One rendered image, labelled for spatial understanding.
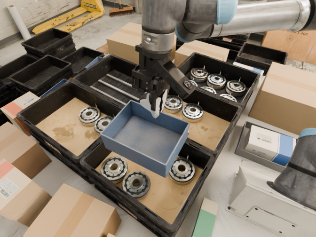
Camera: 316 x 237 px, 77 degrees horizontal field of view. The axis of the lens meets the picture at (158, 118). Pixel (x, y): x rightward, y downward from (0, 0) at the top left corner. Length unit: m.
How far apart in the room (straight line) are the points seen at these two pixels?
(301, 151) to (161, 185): 0.48
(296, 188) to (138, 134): 0.51
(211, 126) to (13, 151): 0.86
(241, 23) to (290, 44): 2.86
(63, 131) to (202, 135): 0.64
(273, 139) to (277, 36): 2.50
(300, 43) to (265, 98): 2.36
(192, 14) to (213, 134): 0.61
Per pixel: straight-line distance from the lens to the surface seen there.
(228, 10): 0.47
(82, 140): 0.95
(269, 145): 1.05
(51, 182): 1.05
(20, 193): 0.82
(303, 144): 0.79
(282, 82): 1.25
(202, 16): 0.46
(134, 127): 0.63
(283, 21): 0.69
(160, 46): 0.46
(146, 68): 0.52
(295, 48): 3.48
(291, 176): 0.78
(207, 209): 0.86
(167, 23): 0.45
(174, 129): 0.61
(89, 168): 0.75
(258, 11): 0.65
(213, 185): 0.96
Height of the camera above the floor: 1.56
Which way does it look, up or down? 49 degrees down
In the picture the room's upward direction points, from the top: straight up
